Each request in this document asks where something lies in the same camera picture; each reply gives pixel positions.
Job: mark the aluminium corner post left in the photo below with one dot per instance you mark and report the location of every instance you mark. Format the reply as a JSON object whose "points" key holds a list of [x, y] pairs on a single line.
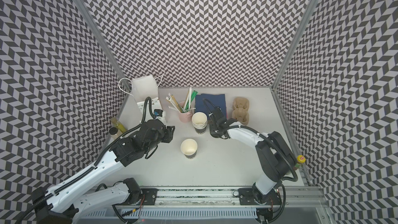
{"points": [[84, 11]]}

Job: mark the stack of paper cups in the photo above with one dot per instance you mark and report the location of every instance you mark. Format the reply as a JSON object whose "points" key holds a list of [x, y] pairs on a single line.
{"points": [[199, 121]]}

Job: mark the aluminium corner post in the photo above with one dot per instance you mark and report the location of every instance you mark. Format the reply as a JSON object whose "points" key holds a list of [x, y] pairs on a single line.
{"points": [[310, 8], [84, 11]]}

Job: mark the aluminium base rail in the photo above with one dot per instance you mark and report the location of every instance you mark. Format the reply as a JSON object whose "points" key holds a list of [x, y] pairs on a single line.
{"points": [[293, 204]]}

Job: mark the pink utensil holder cup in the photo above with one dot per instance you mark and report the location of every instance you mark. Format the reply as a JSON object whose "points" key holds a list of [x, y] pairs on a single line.
{"points": [[185, 117]]}

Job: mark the blue napkin stack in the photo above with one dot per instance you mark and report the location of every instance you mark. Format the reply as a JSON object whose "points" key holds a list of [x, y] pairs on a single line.
{"points": [[215, 100]]}

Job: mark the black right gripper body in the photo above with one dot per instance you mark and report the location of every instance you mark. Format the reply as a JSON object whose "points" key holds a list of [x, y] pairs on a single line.
{"points": [[213, 128]]}

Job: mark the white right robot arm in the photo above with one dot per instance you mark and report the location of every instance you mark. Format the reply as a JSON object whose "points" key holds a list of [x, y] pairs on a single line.
{"points": [[276, 158]]}

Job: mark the white paper takeout bag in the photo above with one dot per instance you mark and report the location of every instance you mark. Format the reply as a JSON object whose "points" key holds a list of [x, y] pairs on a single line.
{"points": [[145, 92]]}

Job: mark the single paper coffee cup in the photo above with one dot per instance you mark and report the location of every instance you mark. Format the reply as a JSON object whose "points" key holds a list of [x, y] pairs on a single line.
{"points": [[189, 148]]}

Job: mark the yellow capped bottle right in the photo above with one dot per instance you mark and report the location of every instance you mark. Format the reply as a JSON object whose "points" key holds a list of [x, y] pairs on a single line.
{"points": [[300, 160]]}

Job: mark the beige pulp cup carrier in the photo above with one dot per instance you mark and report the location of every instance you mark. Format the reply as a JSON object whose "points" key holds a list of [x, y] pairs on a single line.
{"points": [[240, 113]]}

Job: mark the green yellow bottle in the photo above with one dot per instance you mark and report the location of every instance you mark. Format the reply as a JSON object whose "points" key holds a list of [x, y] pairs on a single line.
{"points": [[117, 124]]}

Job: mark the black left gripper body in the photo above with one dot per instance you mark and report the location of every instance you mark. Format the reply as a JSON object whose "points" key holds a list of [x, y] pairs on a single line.
{"points": [[165, 136]]}

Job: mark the green straws bundle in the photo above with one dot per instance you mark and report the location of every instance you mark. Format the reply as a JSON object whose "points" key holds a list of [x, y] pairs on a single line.
{"points": [[189, 99]]}

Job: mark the aluminium corner post right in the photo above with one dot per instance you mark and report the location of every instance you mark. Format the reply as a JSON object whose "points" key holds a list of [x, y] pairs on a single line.
{"points": [[310, 8]]}

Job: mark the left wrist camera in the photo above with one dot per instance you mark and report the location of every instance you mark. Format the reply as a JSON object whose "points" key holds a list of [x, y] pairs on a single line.
{"points": [[158, 113]]}

